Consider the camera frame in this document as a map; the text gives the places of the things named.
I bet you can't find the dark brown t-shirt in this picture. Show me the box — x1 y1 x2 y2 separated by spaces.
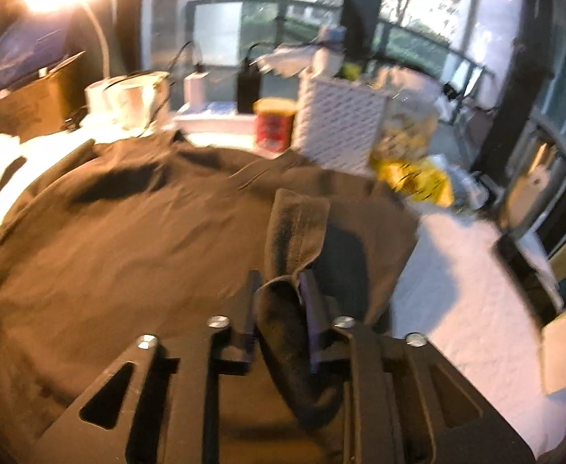
0 133 418 463

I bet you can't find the yellow snack packet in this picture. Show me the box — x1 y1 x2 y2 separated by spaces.
373 158 455 207

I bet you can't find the clear glass jar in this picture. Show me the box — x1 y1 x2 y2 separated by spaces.
375 89 439 161

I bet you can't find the white perforated basket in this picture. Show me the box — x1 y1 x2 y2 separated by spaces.
291 70 388 176

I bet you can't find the white power strip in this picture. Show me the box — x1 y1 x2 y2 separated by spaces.
174 102 256 135

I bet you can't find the white koala mug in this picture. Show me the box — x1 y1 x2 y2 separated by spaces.
85 71 172 132

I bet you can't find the red tin can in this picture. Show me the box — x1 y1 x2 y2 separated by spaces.
253 97 297 153

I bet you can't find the white charger adapter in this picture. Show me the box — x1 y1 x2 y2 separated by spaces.
183 71 208 112

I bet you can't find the brown cardboard box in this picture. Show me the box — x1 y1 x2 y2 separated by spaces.
0 51 86 143

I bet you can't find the black charger adapter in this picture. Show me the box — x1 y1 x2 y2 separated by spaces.
236 58 262 114

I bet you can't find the black strap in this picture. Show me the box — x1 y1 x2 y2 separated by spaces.
0 155 29 225

